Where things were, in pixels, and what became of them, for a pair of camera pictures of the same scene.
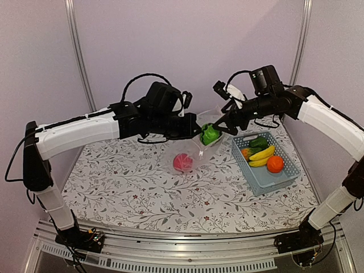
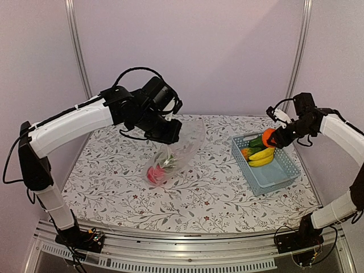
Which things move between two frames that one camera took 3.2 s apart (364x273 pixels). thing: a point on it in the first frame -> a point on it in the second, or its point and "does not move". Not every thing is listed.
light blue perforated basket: x=262 y=181 does not move
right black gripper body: x=244 y=120 -> x=301 y=131
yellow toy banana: x=260 y=159 does not move
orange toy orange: x=275 y=164 -> x=266 y=133
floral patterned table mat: x=128 y=183 does not move
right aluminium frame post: x=307 y=12 does not move
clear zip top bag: x=187 y=153 -> x=170 y=159
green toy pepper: x=259 y=142 does not move
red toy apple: x=183 y=162 -> x=154 y=174
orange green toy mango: x=247 y=152 does not move
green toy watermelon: x=209 y=135 -> x=169 y=163
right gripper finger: x=229 y=130 -> x=272 y=142
